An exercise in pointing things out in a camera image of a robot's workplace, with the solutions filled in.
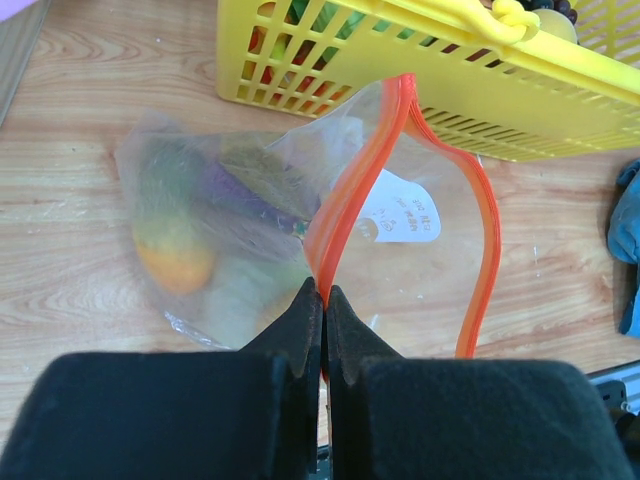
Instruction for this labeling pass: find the clear zip top bag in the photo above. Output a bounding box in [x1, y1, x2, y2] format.
[115, 74, 501, 357]

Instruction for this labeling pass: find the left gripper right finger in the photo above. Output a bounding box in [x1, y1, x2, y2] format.
[324, 287, 635, 479]

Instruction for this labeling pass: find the green orange mango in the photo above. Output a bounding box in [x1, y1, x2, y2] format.
[132, 137, 216, 295]

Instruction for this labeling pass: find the yellow plastic basket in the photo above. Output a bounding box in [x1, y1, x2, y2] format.
[216, 1, 639, 161]

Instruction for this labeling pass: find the green cabbage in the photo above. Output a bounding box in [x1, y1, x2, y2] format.
[202, 255, 310, 349]

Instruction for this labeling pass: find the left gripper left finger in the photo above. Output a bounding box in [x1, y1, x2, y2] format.
[1, 280, 323, 479]

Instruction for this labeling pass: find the purple sweet potato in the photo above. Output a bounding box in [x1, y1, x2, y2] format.
[196, 161, 310, 234]

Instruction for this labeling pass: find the blue cloth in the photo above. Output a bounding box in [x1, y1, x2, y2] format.
[607, 159, 639, 339]

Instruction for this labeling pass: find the dark grapes bunch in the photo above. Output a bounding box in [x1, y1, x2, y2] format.
[496, 1, 578, 31]

